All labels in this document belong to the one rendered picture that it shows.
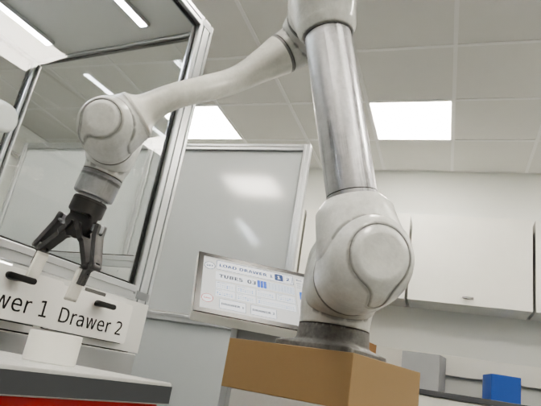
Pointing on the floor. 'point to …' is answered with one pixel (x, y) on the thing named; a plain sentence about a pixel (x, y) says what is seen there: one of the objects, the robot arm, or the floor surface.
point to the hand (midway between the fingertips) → (51, 286)
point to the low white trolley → (74, 386)
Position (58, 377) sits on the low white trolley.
